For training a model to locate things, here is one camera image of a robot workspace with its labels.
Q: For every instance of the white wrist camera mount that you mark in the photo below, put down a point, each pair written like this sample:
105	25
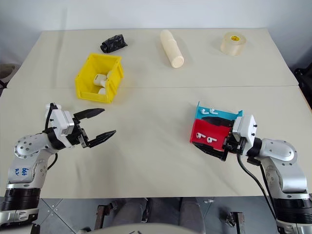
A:
59	120
246	129

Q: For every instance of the rusty brown metal bracket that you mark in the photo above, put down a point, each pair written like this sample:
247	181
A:
235	221
103	214

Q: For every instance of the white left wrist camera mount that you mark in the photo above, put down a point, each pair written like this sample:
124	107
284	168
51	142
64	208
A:
59	120

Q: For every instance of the silver robot torso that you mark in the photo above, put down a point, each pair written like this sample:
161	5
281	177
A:
134	229

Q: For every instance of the red plastic tray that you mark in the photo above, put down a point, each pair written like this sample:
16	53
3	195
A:
212	132

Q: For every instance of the crumpled black plastic bag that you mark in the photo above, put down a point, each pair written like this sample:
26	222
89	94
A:
113	43

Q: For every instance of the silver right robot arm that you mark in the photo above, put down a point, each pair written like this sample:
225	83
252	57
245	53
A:
280	156

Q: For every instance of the clear adhesive tape roll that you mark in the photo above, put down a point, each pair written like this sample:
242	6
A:
233	44

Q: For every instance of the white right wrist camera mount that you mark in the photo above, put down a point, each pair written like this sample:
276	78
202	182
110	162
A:
246	129

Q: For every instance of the yellow plastic bin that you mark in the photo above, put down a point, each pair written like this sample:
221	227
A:
85	80

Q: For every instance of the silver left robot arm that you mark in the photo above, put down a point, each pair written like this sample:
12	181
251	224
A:
26	146

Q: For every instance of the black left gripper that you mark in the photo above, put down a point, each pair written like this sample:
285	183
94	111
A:
77	137

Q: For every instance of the blue plastic tray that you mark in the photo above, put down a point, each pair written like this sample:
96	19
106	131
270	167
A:
226	114

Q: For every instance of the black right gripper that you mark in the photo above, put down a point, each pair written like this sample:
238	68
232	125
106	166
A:
234	145

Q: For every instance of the round grey beige object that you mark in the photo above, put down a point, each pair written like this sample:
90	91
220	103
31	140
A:
7	70

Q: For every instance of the small white floor scrap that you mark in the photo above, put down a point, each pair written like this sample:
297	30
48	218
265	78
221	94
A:
209	201

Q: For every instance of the cream paper cup stack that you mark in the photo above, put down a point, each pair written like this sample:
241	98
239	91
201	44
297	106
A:
171	48

